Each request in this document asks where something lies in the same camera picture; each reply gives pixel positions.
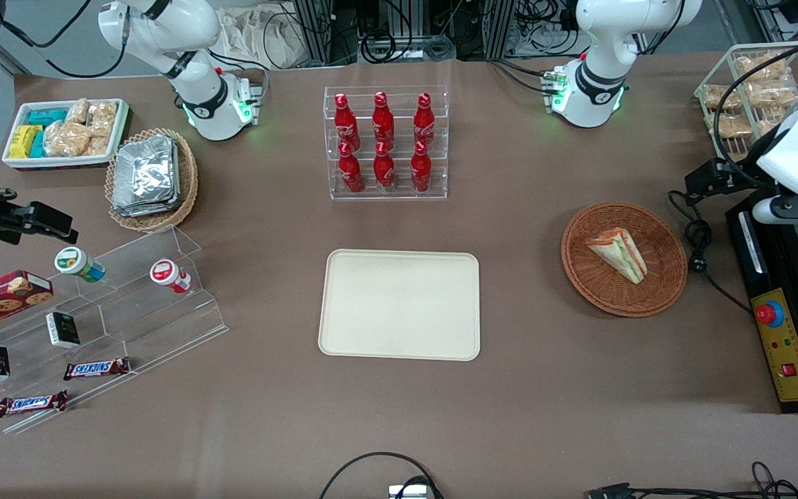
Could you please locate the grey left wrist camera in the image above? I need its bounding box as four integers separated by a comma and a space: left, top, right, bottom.
751, 195, 798, 227

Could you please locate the black cable with connector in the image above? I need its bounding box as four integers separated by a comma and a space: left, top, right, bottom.
586, 461, 798, 499

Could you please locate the black sealing machine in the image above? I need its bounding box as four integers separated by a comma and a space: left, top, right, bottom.
726, 191, 798, 414

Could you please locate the white rectangular snack tray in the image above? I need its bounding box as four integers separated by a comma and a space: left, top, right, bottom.
2, 98, 130, 170

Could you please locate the yellow snack packet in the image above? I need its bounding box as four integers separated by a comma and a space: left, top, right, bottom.
10, 125, 43, 159

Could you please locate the clear acrylic stepped shelf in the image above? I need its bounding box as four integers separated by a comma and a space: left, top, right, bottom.
0, 225, 229, 435

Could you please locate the round brown wicker basket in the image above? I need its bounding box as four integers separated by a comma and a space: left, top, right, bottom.
561, 202, 689, 318

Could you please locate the white wire rack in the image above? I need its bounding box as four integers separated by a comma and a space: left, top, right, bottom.
694, 42, 798, 164

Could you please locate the black coiled cable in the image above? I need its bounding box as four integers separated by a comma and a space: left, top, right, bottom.
361, 29, 398, 64

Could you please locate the beige plastic tray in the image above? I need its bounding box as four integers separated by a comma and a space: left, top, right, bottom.
318, 249, 481, 362

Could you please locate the red Coca-Cola bottle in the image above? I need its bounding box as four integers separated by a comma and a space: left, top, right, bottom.
372, 91, 396, 148
338, 142, 364, 193
410, 141, 433, 193
414, 92, 436, 145
334, 94, 361, 150
373, 141, 396, 193

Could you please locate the beige cloth bag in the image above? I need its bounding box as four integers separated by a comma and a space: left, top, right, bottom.
218, 6, 310, 70

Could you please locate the green lid yogurt cup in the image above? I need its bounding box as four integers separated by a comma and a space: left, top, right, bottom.
54, 246, 106, 283

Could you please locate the Snickers bar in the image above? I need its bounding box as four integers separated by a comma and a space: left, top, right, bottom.
0, 390, 69, 418
63, 357, 131, 381

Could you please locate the black looped cable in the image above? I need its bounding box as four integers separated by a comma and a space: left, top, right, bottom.
319, 452, 445, 499

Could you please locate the black cable with plug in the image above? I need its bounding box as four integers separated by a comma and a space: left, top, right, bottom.
668, 189, 753, 316

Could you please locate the oval light wicker basket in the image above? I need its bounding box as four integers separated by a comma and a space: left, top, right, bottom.
105, 128, 199, 233

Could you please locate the triangular sandwich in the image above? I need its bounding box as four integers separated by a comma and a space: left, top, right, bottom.
586, 227, 649, 285

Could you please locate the yellow control box red button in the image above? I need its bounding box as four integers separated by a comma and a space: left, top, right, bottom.
751, 288, 798, 403

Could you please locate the aluminium frame post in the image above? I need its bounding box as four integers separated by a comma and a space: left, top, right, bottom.
486, 0, 517, 60
294, 0, 358, 67

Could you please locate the red lid yogurt cup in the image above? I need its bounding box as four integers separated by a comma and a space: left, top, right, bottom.
150, 259, 192, 294

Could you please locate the clear acrylic bottle rack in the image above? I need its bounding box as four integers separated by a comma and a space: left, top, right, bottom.
323, 86, 450, 202

